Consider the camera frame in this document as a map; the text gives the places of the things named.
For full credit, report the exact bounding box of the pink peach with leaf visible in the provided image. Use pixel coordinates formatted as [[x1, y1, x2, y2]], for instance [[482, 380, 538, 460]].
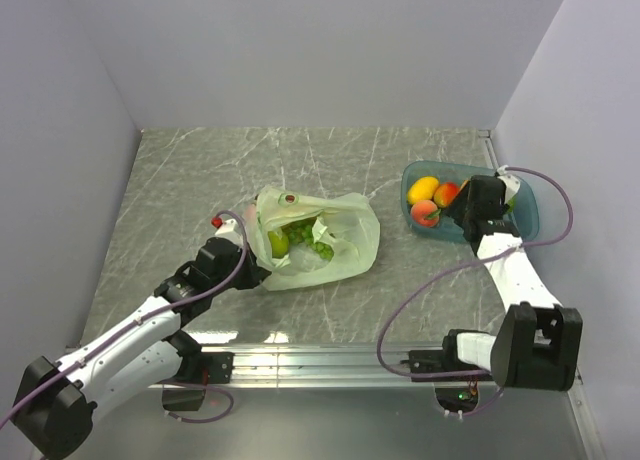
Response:
[[410, 200, 441, 228]]

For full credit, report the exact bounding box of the red yellow mango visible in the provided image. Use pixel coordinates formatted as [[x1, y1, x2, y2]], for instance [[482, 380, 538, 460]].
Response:
[[432, 182, 460, 209]]

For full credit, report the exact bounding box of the green grape bunch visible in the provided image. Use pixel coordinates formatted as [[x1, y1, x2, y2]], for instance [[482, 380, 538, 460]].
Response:
[[282, 217, 334, 261]]

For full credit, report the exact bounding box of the black box under rail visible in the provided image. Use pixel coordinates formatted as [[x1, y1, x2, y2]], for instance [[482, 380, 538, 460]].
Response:
[[161, 385, 206, 412]]

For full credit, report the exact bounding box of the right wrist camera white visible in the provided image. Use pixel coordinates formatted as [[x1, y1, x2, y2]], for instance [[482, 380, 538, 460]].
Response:
[[495, 165, 521, 204]]

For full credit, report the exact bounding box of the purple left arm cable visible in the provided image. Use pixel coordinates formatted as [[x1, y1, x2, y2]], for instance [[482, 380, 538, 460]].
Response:
[[0, 209, 249, 431]]

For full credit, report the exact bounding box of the green fruit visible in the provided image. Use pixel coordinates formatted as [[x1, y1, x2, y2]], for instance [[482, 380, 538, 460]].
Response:
[[267, 229, 290, 259]]

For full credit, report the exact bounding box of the green printed plastic bag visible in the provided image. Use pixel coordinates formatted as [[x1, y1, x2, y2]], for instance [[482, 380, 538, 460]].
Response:
[[246, 186, 380, 291]]

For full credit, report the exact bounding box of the teal transparent plastic tray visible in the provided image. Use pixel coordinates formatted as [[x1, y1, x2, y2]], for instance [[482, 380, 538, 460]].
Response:
[[400, 160, 539, 243]]

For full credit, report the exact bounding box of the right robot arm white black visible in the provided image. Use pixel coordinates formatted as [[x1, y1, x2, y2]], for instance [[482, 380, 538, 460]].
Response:
[[440, 174, 583, 391]]

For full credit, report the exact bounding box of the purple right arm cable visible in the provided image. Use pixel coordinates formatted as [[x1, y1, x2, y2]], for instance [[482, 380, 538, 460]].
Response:
[[376, 166, 572, 417]]

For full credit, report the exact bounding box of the green custard apple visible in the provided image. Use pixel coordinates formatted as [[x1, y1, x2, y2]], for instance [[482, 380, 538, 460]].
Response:
[[506, 197, 516, 214]]

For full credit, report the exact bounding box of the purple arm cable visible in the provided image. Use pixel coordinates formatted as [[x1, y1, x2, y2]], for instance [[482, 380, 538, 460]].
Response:
[[376, 166, 572, 417], [0, 209, 249, 431]]

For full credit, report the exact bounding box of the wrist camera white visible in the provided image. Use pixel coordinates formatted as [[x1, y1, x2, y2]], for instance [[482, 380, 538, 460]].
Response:
[[211, 216, 244, 246], [495, 165, 521, 204]]

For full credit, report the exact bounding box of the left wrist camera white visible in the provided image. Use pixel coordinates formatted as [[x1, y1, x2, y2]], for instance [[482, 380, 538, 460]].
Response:
[[211, 216, 244, 246]]

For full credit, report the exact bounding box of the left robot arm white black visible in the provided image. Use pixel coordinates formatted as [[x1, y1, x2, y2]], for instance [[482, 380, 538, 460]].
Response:
[[1, 237, 268, 459]]

